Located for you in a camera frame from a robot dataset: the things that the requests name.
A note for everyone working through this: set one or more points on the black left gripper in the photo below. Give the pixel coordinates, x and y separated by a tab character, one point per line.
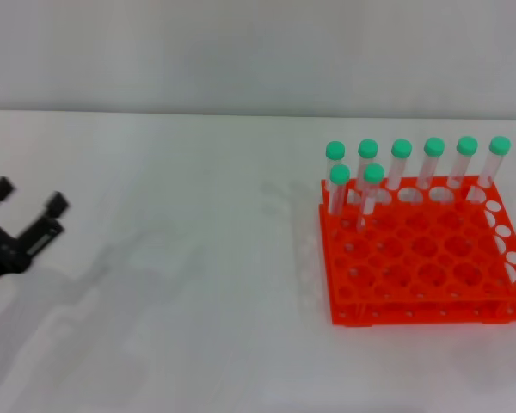
0	254

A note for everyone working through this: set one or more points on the green-capped clear test tube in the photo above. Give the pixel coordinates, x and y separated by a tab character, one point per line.
434	146
401	148
374	173
335	150
340	174
467	145
367	148
499	145

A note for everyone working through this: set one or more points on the orange plastic test tube rack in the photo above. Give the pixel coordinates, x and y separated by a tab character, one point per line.
413	258

